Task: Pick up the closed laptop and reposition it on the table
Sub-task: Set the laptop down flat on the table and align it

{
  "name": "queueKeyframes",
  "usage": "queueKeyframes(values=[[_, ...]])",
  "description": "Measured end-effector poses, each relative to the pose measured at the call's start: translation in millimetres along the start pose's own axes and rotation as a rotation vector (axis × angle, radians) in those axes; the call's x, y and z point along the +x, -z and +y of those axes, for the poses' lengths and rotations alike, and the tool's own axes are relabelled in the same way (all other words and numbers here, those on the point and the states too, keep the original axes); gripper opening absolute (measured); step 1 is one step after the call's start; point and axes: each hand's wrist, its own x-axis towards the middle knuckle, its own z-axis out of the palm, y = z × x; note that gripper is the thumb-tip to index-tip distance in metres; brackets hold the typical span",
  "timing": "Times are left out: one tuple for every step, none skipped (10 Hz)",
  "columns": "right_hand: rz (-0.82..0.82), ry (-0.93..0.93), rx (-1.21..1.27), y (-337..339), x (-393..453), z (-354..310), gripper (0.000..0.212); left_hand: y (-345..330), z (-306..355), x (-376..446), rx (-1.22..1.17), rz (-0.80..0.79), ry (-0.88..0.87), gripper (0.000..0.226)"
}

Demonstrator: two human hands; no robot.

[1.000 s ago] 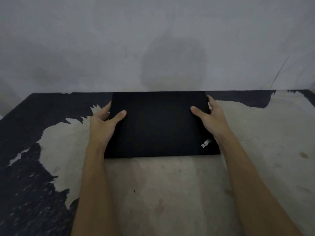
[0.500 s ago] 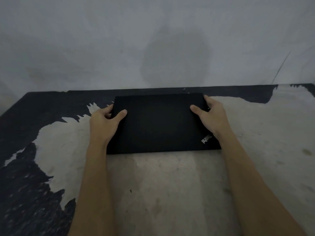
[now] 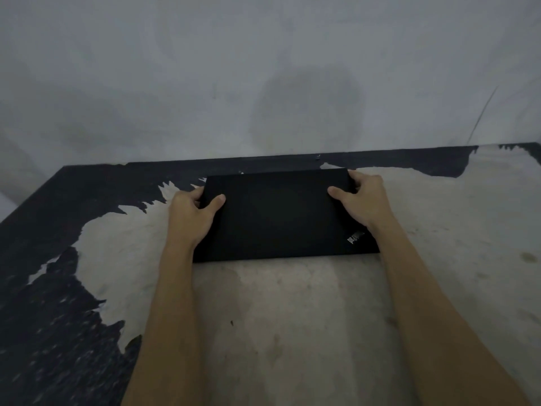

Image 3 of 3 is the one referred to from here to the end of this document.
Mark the person's left hand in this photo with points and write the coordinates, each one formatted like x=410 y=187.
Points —
x=189 y=218

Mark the person's right hand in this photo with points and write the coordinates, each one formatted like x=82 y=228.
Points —
x=368 y=203

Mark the person's left thumb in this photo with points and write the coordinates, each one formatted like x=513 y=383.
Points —
x=211 y=204

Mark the person's right thumb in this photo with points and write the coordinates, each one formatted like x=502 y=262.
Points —
x=340 y=194

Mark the black laptop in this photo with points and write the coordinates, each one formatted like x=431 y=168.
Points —
x=279 y=215

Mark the person's right forearm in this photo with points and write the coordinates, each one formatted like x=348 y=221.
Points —
x=439 y=317

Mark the person's left forearm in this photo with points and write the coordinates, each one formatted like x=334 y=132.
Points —
x=169 y=323

